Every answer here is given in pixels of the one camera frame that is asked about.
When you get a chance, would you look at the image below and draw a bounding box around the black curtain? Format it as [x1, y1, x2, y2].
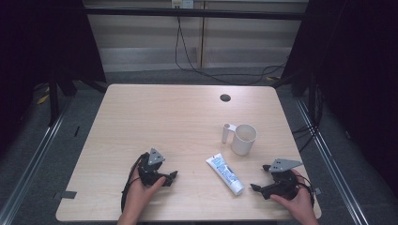
[0, 0, 107, 151]
[283, 0, 398, 201]

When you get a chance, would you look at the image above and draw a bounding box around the black floor cable bundle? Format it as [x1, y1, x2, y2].
[291, 82, 325, 154]

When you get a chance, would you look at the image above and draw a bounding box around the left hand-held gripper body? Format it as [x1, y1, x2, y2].
[137, 147, 167, 188]

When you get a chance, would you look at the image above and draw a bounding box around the black metal stand leg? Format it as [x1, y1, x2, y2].
[47, 72, 60, 128]

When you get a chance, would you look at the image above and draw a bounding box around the long black wall cable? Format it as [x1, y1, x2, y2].
[174, 15, 289, 86]

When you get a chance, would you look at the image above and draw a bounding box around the white cup with handle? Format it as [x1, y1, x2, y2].
[222, 123, 258, 157]

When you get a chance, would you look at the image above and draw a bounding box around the metal floor rail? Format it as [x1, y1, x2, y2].
[0, 97, 73, 225]
[295, 98, 374, 225]

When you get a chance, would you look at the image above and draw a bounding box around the yellow floor object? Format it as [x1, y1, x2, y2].
[36, 93, 51, 105]

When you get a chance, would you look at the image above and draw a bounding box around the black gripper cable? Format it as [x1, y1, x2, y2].
[295, 173, 315, 208]
[120, 153, 149, 214]

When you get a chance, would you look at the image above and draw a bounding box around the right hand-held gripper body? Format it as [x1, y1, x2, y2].
[261, 157, 304, 202]

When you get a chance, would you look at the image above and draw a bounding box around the person's right hand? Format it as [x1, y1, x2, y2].
[269, 168, 315, 219]

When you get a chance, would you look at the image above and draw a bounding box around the white toothpaste tube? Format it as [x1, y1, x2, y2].
[205, 152, 246, 197]

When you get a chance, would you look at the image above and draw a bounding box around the black horizontal frame bar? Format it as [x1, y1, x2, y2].
[84, 7, 312, 22]

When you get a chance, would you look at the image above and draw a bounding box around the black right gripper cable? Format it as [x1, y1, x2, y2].
[295, 173, 315, 208]

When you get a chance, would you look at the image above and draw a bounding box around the person's left hand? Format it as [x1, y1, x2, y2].
[123, 168, 167, 218]

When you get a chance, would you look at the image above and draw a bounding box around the white wall outlet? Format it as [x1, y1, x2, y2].
[171, 0, 195, 9]

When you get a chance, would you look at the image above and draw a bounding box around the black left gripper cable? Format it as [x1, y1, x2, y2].
[120, 153, 149, 214]

